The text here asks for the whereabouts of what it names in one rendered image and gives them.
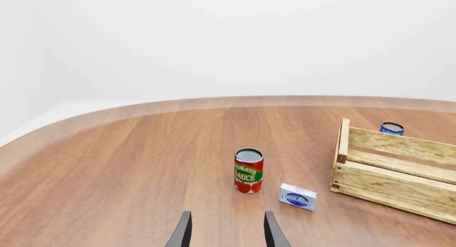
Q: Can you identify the wooden slat tray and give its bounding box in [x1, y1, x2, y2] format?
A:
[329, 117, 456, 226]

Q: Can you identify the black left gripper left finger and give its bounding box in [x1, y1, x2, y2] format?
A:
[164, 211, 193, 247]

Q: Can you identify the blue tin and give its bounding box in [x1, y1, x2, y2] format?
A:
[379, 121, 405, 137]

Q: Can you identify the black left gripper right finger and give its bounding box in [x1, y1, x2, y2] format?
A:
[264, 211, 292, 247]

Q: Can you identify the red tomato sauce tin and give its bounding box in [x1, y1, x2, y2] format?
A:
[234, 147, 265, 194]

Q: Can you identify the white and blue butter box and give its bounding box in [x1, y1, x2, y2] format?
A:
[279, 182, 318, 213]

